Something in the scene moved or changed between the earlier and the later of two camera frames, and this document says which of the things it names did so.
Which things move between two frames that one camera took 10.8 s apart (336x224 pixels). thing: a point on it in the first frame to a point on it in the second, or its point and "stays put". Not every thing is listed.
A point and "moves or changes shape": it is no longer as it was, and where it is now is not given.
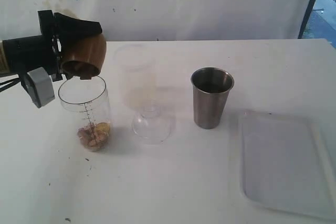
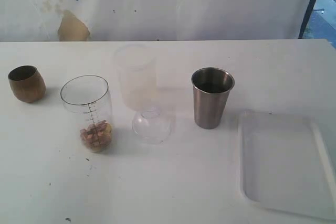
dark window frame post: x=311 y=2 stays put
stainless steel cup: x=211 y=88 stays put
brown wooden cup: x=83 y=56 moves or changes shape
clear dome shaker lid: x=152 y=126 stays put
